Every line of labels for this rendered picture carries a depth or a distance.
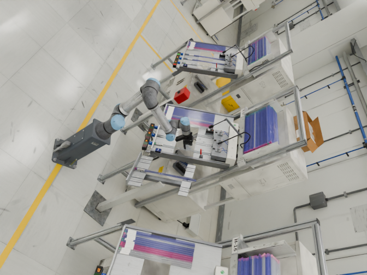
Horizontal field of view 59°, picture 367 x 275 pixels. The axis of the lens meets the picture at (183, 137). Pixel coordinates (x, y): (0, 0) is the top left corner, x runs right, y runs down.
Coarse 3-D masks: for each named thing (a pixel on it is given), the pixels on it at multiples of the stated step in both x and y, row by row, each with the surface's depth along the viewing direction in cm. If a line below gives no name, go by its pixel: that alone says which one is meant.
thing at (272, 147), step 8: (296, 88) 295; (296, 96) 289; (264, 104) 300; (272, 104) 301; (296, 104) 280; (248, 112) 312; (296, 112) 273; (304, 128) 257; (304, 136) 248; (272, 144) 255; (176, 152) 328; (256, 152) 263; (264, 152) 261; (248, 160) 270; (272, 160) 266; (176, 168) 318; (184, 168) 323
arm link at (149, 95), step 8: (144, 88) 240; (152, 88) 239; (144, 96) 238; (152, 96) 237; (152, 104) 238; (152, 112) 245; (160, 112) 246; (160, 120) 249; (168, 128) 255; (168, 136) 257
